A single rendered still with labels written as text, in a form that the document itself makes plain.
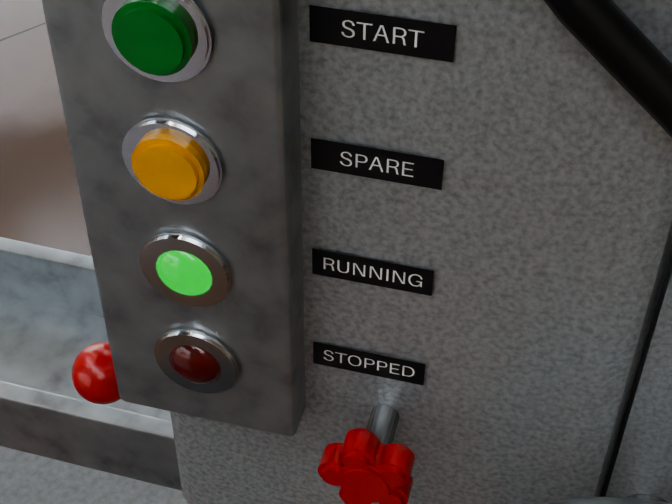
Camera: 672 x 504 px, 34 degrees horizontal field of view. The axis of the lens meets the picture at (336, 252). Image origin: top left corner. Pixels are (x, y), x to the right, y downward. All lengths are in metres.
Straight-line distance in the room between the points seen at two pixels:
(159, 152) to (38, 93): 2.55
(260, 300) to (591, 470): 0.16
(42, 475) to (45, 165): 1.74
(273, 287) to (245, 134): 0.07
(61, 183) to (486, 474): 2.18
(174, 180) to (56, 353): 0.37
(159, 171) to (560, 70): 0.14
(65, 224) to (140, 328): 2.05
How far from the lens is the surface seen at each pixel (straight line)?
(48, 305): 0.76
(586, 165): 0.36
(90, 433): 0.65
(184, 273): 0.41
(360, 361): 0.45
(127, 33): 0.35
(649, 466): 0.48
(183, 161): 0.37
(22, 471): 1.00
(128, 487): 0.97
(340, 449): 0.45
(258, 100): 0.35
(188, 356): 0.44
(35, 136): 2.77
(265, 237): 0.39
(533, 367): 0.43
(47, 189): 2.60
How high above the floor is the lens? 1.61
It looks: 43 degrees down
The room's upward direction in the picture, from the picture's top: 1 degrees clockwise
